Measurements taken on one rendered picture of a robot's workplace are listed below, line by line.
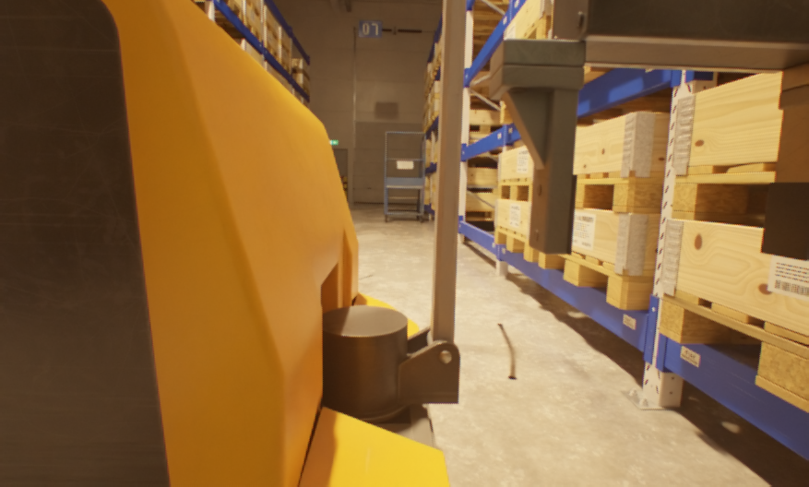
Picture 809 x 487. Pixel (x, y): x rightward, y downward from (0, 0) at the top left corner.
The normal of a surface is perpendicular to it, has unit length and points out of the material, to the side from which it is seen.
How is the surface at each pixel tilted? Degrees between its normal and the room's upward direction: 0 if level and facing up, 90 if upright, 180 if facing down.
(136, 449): 90
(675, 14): 90
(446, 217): 90
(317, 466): 22
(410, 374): 90
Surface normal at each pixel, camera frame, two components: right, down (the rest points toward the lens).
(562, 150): 0.00, 0.12
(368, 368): 0.23, 0.12
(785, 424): -1.00, -0.02
